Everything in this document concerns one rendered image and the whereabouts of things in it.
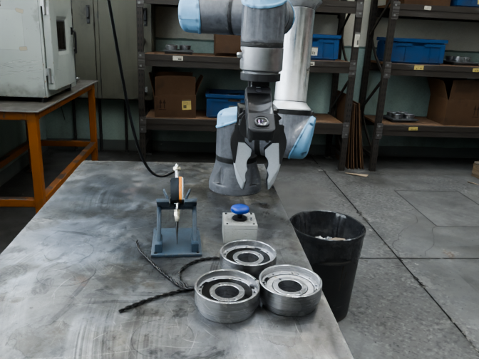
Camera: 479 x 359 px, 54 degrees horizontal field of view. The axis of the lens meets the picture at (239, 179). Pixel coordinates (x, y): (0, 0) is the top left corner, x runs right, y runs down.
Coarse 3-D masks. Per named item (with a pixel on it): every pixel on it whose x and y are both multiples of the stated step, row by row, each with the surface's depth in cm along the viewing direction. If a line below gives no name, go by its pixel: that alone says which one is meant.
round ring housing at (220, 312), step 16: (208, 272) 78; (224, 272) 80; (240, 272) 79; (224, 288) 77; (240, 288) 76; (256, 288) 76; (208, 304) 71; (224, 304) 70; (240, 304) 70; (256, 304) 73; (224, 320) 72; (240, 320) 72
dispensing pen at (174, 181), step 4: (176, 164) 98; (176, 168) 97; (180, 168) 97; (176, 172) 97; (176, 176) 97; (172, 180) 95; (176, 180) 95; (172, 184) 94; (176, 184) 94; (172, 188) 94; (176, 188) 94; (172, 192) 94; (176, 192) 94; (172, 196) 94; (176, 196) 94; (172, 200) 94; (176, 200) 94; (176, 204) 95; (176, 208) 95; (176, 212) 94; (176, 216) 94; (176, 220) 94; (176, 224) 94; (176, 228) 94; (176, 232) 94; (176, 236) 93
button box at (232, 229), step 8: (224, 216) 101; (232, 216) 100; (248, 216) 102; (224, 224) 97; (232, 224) 97; (240, 224) 97; (248, 224) 97; (256, 224) 98; (224, 232) 97; (232, 232) 97; (240, 232) 97; (248, 232) 98; (256, 232) 98; (224, 240) 98; (232, 240) 98; (256, 240) 98
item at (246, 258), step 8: (240, 240) 91; (248, 240) 91; (224, 248) 88; (232, 248) 90; (264, 248) 90; (272, 248) 88; (224, 256) 84; (240, 256) 88; (248, 256) 89; (256, 256) 88; (272, 256) 87; (224, 264) 84; (232, 264) 82; (240, 264) 82; (248, 264) 82; (256, 264) 82; (264, 264) 82; (272, 264) 84; (248, 272) 82; (256, 272) 82
